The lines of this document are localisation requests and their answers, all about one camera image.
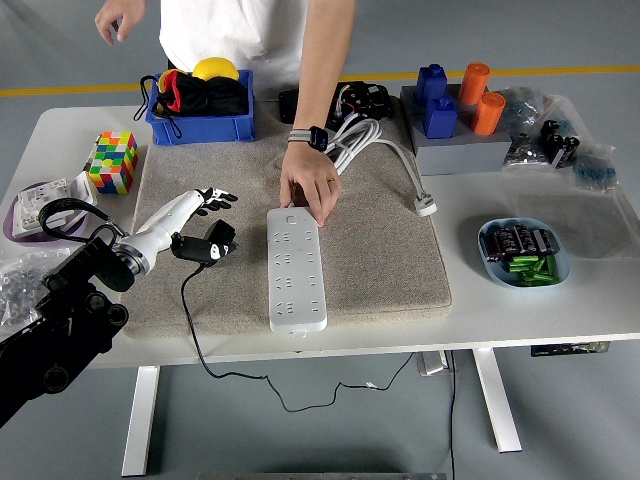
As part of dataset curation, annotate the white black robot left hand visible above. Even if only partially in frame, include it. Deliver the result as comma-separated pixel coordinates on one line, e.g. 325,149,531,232
119,187,240,274

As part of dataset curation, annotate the person's right hand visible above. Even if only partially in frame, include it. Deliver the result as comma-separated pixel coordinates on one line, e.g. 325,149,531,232
94,0,148,47

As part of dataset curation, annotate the person's left hand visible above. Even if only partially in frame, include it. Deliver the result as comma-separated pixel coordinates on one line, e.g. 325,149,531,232
278,144,344,227

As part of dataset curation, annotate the black adapter cord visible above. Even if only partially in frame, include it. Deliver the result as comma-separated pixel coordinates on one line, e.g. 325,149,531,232
180,262,416,414

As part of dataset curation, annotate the black plug adapter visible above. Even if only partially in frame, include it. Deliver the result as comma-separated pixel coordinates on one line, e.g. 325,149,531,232
202,219,237,251

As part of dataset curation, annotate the white power strip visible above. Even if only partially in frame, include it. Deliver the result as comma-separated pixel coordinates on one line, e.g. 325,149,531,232
266,206,330,336

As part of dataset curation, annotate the wristwatch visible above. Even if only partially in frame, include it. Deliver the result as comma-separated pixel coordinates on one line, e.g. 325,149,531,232
287,125,330,151

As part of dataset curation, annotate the colourful puzzle cube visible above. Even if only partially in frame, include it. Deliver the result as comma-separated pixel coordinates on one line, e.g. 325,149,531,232
83,129,140,196

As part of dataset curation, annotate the black electronic device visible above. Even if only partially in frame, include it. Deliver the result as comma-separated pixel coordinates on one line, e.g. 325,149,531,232
277,80,394,126

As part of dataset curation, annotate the grey-brown mat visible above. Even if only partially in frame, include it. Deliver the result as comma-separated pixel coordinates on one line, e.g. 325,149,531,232
119,98,454,340

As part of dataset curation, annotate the person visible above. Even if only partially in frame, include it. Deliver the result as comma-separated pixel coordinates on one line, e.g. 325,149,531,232
158,0,321,90

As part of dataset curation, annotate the yellow ball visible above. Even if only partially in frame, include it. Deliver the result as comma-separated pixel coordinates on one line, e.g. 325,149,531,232
192,57,240,82

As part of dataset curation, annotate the blue plastic bin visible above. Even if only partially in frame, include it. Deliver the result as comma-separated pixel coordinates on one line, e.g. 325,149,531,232
144,68,257,146

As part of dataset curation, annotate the blue block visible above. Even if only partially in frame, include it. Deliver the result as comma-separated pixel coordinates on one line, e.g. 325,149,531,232
423,95,459,140
415,63,448,104

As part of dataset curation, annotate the clear bag of small parts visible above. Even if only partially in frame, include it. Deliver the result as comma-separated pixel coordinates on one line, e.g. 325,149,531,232
0,247,74,341

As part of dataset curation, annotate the purple disc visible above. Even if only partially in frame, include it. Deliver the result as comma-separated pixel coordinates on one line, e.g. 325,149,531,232
2,182,89,246

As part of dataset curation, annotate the grey block base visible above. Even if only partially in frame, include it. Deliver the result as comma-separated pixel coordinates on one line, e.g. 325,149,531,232
399,83,514,177

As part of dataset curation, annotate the orange cylinder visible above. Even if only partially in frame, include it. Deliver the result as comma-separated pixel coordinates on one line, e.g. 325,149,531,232
458,62,491,105
472,91,507,137

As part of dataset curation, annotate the white table leg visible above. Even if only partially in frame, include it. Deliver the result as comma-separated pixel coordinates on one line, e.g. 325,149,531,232
472,348,523,454
121,365,161,477

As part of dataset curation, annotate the bag of metal screws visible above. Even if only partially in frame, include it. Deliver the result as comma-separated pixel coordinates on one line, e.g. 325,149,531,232
501,130,549,172

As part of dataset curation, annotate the bag of blue parts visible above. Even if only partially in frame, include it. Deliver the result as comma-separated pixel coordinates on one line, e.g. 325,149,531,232
571,143,620,194
502,85,549,132

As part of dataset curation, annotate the bag of black capacitors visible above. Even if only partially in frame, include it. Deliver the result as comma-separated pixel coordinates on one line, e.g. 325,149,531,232
538,118,582,170

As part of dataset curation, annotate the large clear plastic bag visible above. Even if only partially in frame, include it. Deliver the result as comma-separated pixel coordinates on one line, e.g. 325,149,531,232
499,93,640,261

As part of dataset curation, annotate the light blue dish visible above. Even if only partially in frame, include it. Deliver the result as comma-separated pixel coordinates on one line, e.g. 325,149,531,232
477,217,572,290

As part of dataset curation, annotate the black table control panel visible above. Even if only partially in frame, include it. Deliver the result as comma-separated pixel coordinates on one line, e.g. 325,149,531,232
530,341,611,357

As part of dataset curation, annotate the white power strip cord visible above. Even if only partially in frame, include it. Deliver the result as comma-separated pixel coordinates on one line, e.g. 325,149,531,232
292,117,440,218

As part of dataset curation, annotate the black drawstring bag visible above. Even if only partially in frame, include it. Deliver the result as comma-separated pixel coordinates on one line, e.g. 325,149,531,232
133,69,251,141

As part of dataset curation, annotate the white wall socket box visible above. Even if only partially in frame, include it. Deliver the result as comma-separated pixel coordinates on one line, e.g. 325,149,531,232
10,172,99,240

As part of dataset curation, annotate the silver bracket under table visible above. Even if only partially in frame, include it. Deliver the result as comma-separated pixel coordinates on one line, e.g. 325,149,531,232
414,351,454,376

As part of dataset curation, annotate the thin black hanging cable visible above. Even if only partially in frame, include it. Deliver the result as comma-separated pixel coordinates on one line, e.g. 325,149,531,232
447,351,459,480

